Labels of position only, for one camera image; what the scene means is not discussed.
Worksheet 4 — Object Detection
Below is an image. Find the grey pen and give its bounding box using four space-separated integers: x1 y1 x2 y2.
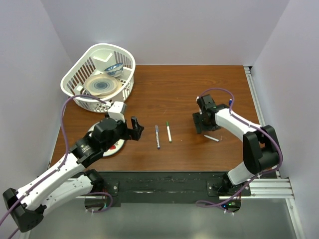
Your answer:
204 135 220 142

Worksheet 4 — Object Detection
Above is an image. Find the white purple pen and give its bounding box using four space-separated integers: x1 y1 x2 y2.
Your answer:
155 125 160 149

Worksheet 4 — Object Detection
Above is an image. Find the white green pen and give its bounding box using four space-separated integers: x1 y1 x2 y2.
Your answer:
166 121 172 143

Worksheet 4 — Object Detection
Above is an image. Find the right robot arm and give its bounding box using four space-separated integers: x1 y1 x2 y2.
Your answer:
192 95 283 196

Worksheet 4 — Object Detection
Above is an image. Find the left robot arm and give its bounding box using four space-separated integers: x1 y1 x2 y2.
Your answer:
3 117 144 233

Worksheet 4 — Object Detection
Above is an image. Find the strawberry pattern plate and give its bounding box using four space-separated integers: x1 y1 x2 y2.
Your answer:
88 123 125 157

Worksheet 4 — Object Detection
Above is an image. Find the beige blue ceramic plate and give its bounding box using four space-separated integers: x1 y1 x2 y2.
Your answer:
84 74 120 98

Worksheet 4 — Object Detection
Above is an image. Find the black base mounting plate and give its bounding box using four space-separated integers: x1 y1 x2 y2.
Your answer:
91 172 243 207

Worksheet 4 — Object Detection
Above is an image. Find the blue white ceramic bowl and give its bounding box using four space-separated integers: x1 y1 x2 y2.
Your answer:
104 62 124 78

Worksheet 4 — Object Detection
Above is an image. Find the white plastic dish basket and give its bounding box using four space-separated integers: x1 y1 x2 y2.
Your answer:
60 43 136 113

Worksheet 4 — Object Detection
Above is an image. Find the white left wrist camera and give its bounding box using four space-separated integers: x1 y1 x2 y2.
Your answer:
107 101 127 122

